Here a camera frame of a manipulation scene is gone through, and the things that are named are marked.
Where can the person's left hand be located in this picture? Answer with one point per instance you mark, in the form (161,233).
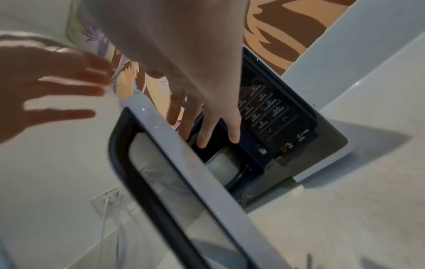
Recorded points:
(36,84)

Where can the person's right hand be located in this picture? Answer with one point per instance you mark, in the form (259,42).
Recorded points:
(186,47)

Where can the floral print clothing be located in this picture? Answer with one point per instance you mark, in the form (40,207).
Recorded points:
(132,76)

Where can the brown and orange patterned rug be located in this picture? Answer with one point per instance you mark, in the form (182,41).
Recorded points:
(282,29)

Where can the white microwave oven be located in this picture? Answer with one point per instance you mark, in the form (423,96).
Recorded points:
(282,120)

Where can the white cup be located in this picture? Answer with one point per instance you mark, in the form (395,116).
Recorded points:
(220,168)

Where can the white wall socket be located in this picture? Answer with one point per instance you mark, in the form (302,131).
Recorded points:
(111,202)

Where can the microwave door with black frame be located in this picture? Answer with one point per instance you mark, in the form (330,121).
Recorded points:
(186,189)

